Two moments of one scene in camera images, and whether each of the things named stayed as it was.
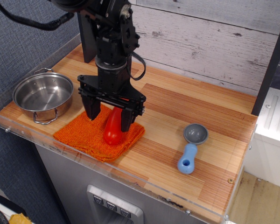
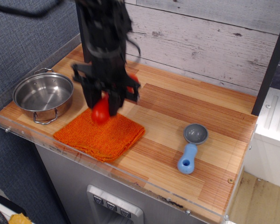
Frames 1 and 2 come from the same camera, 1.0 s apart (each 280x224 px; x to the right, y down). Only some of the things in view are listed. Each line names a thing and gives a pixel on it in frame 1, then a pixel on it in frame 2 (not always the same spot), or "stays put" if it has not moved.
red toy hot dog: x=113 y=131 -> x=100 y=113
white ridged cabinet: x=268 y=159 stays put
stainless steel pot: x=45 y=94 stays put
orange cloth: x=87 y=136 stays put
